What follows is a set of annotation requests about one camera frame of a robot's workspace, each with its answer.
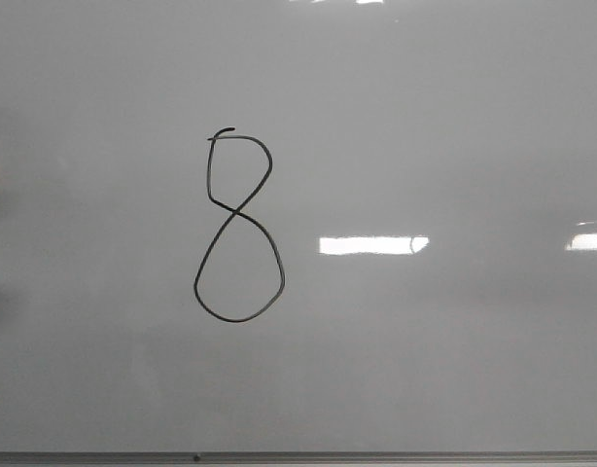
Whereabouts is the grey aluminium whiteboard frame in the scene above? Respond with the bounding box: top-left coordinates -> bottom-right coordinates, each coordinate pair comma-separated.
0,450 -> 597,465

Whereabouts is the white glossy whiteboard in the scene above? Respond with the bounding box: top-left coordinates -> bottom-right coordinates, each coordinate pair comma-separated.
0,1 -> 597,452

